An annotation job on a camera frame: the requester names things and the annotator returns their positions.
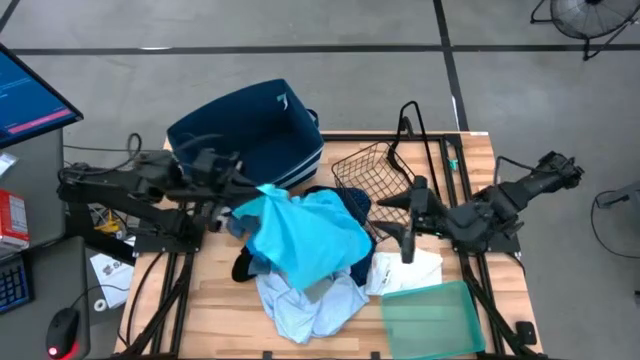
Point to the turquoise cloth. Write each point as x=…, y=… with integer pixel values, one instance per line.
x=305, y=235

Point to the grey desk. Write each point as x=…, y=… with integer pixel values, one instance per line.
x=45, y=200

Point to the navy white striped fabric basket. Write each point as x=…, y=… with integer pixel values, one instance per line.
x=250, y=125

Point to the black floor fan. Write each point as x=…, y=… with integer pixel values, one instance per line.
x=590, y=17

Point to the white printed paper sheet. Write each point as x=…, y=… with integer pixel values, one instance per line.
x=112, y=277

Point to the black clamp block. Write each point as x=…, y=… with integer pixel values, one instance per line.
x=526, y=332

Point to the white tape roll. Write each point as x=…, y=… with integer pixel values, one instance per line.
x=100, y=305

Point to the small teal clip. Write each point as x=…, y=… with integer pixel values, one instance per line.
x=452, y=163

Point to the pale geometric patterned cloth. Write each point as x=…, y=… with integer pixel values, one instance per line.
x=310, y=315

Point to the black keyboard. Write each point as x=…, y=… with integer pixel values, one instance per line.
x=14, y=285

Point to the black computer mouse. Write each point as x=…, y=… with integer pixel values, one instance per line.
x=62, y=332

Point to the yellow object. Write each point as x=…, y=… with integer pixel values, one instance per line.
x=109, y=225

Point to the computer monitor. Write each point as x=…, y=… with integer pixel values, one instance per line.
x=30, y=100

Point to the red box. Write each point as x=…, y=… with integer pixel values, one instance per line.
x=12, y=220

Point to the blue cloth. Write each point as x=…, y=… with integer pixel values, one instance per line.
x=237, y=225

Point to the white cloth with black print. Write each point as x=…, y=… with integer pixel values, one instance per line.
x=400, y=275

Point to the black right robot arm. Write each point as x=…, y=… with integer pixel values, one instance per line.
x=525, y=189

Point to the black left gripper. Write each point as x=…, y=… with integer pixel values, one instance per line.
x=220, y=187

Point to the green translucent plastic tray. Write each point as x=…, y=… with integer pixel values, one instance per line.
x=432, y=320

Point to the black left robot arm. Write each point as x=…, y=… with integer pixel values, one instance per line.
x=110, y=189

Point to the white paper slip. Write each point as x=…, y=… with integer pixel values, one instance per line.
x=6, y=162

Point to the navy dotted cloth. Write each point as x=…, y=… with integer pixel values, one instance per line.
x=359, y=201

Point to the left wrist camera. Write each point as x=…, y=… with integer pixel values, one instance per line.
x=215, y=161

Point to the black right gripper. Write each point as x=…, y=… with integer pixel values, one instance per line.
x=427, y=210

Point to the black curved bar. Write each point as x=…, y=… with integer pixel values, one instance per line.
x=422, y=130

